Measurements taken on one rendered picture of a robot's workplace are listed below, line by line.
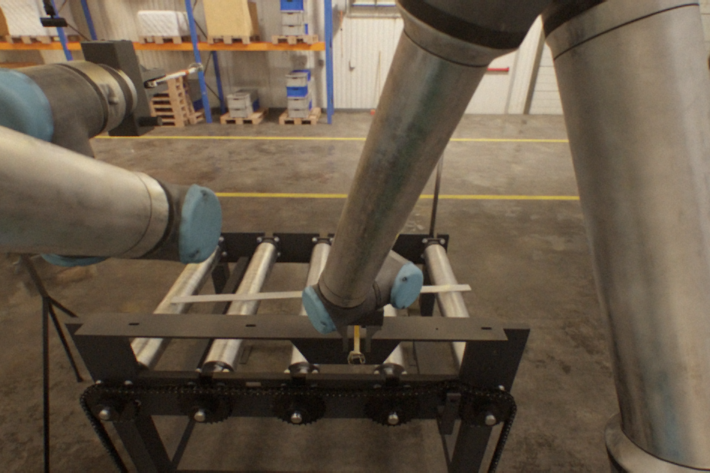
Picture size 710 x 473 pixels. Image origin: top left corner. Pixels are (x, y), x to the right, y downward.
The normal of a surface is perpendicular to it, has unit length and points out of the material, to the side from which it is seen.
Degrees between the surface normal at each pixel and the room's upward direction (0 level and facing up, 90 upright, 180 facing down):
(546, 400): 0
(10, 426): 0
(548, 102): 90
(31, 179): 81
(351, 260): 104
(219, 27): 90
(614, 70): 83
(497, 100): 90
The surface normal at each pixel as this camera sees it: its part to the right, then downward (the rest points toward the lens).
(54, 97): 0.92, -0.33
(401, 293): 0.65, 0.38
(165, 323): 0.00, -0.87
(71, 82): 0.77, -0.56
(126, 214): 0.97, 0.18
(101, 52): -0.01, 0.49
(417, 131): -0.15, 0.73
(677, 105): -0.12, 0.15
